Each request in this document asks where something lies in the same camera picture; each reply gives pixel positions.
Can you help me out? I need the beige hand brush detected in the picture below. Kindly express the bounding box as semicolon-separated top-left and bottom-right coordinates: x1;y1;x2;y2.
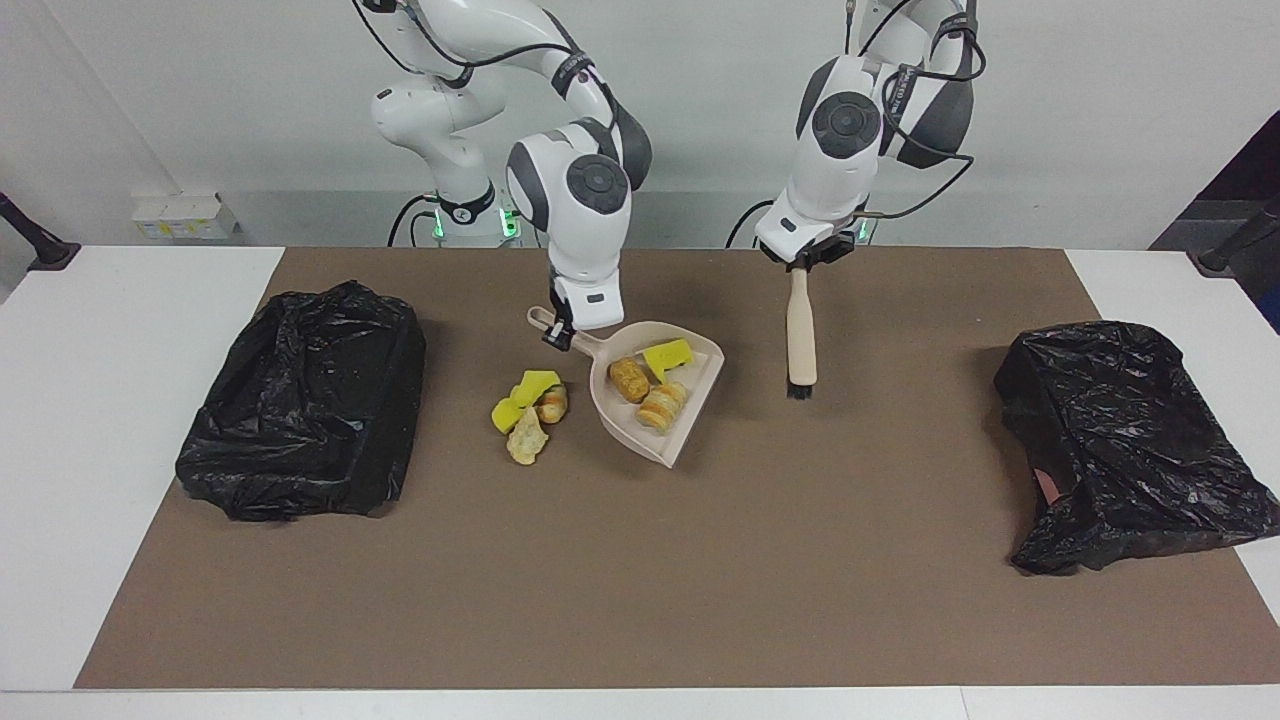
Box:
786;268;818;401

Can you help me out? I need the brown round bun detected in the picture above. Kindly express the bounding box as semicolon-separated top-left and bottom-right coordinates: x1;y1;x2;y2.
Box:
608;357;651;404

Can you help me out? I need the pale torn bread piece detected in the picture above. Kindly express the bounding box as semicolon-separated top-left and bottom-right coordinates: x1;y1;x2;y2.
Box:
507;407;549;466

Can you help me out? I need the notched yellow green sponge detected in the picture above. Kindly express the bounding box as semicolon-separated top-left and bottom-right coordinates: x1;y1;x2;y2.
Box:
642;339;695;378

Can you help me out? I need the striped flaky croissant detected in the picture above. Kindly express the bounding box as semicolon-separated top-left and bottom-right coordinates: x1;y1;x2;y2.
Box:
636;381;690;434

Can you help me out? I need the beige plastic dustpan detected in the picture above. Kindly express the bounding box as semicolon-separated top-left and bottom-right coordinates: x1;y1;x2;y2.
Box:
527;306;726;469

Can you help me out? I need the black plastic bin bag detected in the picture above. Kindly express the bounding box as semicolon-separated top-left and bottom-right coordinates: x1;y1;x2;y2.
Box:
993;321;1280;576
176;280;428;522

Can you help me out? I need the brown table mat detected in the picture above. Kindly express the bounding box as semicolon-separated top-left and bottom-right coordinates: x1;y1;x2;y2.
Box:
75;247;1280;689

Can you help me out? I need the white power strip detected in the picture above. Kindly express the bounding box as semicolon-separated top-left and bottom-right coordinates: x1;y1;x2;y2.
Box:
132;195;241;241

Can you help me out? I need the black clamp stand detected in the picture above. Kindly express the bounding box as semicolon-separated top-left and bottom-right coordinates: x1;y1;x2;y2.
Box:
1187;195;1280;276
0;192;81;272

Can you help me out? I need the black base cable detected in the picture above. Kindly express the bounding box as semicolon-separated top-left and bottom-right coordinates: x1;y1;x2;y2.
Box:
388;195;441;248
727;200;776;248

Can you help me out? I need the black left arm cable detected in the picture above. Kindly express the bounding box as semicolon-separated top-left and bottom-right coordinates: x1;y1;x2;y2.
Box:
845;0;986;221

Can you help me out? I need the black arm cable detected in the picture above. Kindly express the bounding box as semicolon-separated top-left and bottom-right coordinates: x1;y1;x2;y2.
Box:
845;0;986;221
352;0;601;101

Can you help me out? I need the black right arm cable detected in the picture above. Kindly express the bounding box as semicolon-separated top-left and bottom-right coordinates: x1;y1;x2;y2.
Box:
352;0;601;101

